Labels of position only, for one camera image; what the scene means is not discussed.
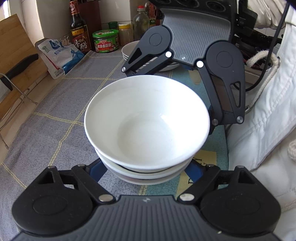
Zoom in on bamboo cutting board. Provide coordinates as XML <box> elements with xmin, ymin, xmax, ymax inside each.
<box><xmin>0</xmin><ymin>13</ymin><xmax>47</xmax><ymax>121</ymax></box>

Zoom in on person's right forearm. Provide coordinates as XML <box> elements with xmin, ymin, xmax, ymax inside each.
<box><xmin>246</xmin><ymin>0</ymin><xmax>287</xmax><ymax>29</ymax></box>

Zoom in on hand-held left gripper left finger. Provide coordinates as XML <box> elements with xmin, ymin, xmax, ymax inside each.
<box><xmin>37</xmin><ymin>159</ymin><xmax>116</xmax><ymax>203</ymax></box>

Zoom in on glass bottle with red cap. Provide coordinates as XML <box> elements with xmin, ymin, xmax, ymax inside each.
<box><xmin>132</xmin><ymin>6</ymin><xmax>150</xmax><ymax>42</ymax></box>

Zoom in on black handled kitchen knife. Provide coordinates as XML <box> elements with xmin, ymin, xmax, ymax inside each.
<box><xmin>0</xmin><ymin>54</ymin><xmax>39</xmax><ymax>91</ymax></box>

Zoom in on grey green plaid cloth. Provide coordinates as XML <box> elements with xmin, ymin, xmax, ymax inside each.
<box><xmin>0</xmin><ymin>50</ymin><xmax>229</xmax><ymax>200</ymax></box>

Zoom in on black appliance with red trim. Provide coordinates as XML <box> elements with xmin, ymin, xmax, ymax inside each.
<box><xmin>233</xmin><ymin>23</ymin><xmax>284</xmax><ymax>78</ymax></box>

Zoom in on white drawstring cord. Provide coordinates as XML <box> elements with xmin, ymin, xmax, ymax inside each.
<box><xmin>246</xmin><ymin>50</ymin><xmax>296</xmax><ymax>161</ymax></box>

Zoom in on yellow lidded spice jar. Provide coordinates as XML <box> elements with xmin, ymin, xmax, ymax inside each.
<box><xmin>118</xmin><ymin>22</ymin><xmax>134</xmax><ymax>46</ymax></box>

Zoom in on metal wire rack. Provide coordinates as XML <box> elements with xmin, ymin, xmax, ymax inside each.
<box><xmin>0</xmin><ymin>73</ymin><xmax>38</xmax><ymax>149</ymax></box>

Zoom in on person's white jacket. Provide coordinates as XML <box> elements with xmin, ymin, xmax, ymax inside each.
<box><xmin>227</xmin><ymin>0</ymin><xmax>296</xmax><ymax>211</ymax></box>

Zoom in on black cable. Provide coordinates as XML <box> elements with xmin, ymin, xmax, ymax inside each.
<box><xmin>245</xmin><ymin>0</ymin><xmax>290</xmax><ymax>92</ymax></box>

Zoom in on white blue salt bag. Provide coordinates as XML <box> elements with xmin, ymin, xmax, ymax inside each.
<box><xmin>35</xmin><ymin>38</ymin><xmax>85</xmax><ymax>80</ymax></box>

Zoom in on dark vinegar bottle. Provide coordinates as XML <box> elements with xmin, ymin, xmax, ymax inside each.
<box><xmin>69</xmin><ymin>0</ymin><xmax>91</xmax><ymax>55</ymax></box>

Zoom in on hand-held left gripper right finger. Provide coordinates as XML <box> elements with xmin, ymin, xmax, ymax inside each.
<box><xmin>178</xmin><ymin>161</ymin><xmax>253</xmax><ymax>204</ymax></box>

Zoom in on dark red knife block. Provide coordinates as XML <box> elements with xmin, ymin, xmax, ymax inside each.
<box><xmin>77</xmin><ymin>0</ymin><xmax>100</xmax><ymax>33</ymax></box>

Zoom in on white floral bowl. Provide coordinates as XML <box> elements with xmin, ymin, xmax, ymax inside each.
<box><xmin>105</xmin><ymin>166</ymin><xmax>186</xmax><ymax>185</ymax></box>
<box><xmin>88</xmin><ymin>146</ymin><xmax>193</xmax><ymax>179</ymax></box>

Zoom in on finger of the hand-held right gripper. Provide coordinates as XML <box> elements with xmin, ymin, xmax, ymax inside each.
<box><xmin>121</xmin><ymin>41</ymin><xmax>173</xmax><ymax>77</ymax></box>
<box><xmin>196</xmin><ymin>60</ymin><xmax>246</xmax><ymax>136</ymax></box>

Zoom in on plain white bowl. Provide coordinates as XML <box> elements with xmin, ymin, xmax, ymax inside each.
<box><xmin>84</xmin><ymin>75</ymin><xmax>211</xmax><ymax>173</ymax></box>

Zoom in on green lidded sauce jar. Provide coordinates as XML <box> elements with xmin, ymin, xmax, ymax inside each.
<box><xmin>92</xmin><ymin>30</ymin><xmax>121</xmax><ymax>54</ymax></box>

